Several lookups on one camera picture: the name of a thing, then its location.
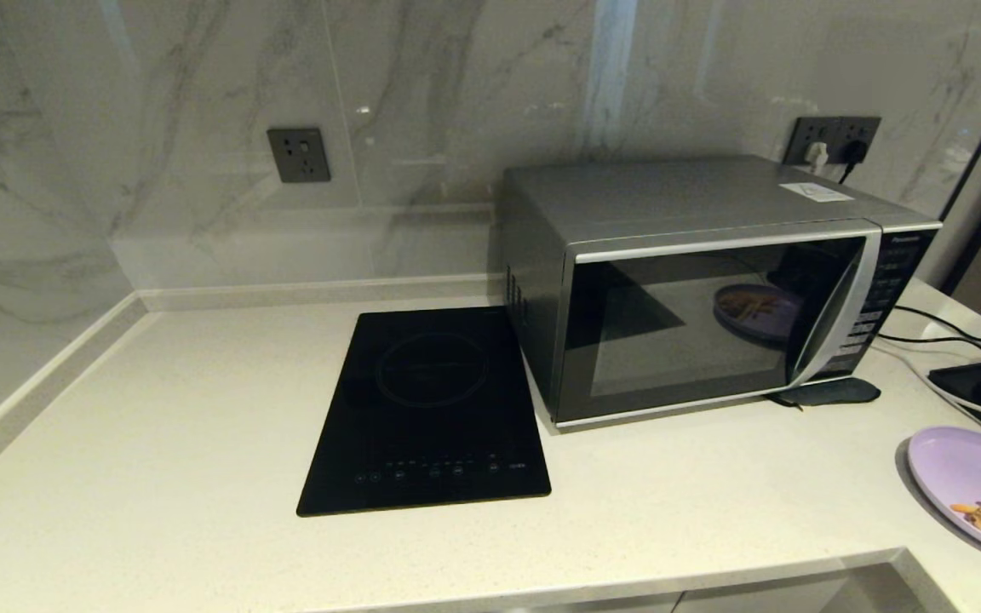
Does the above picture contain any silver microwave oven body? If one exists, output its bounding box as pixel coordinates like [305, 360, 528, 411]
[501, 155, 943, 431]

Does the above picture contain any purple plate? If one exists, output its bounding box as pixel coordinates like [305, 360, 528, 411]
[908, 426, 981, 564]

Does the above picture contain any dark grey rubber mat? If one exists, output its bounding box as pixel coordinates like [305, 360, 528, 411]
[767, 377, 881, 410]

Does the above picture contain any white power cable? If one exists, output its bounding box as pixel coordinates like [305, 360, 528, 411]
[882, 343, 981, 456]

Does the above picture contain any grey double wall socket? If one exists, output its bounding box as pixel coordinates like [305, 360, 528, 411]
[783, 116, 881, 167]

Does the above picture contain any thin black power cable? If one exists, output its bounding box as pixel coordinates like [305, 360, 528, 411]
[892, 304, 981, 348]
[876, 334, 981, 363]

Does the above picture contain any grey single wall socket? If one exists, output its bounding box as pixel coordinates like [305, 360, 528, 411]
[267, 128, 331, 184]

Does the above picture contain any white paper sticker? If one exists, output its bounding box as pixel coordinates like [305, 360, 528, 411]
[780, 181, 855, 203]

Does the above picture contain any black power plug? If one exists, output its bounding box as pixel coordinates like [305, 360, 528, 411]
[838, 140, 869, 184]

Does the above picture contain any black induction cooktop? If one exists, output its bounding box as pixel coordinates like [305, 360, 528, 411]
[296, 306, 552, 518]

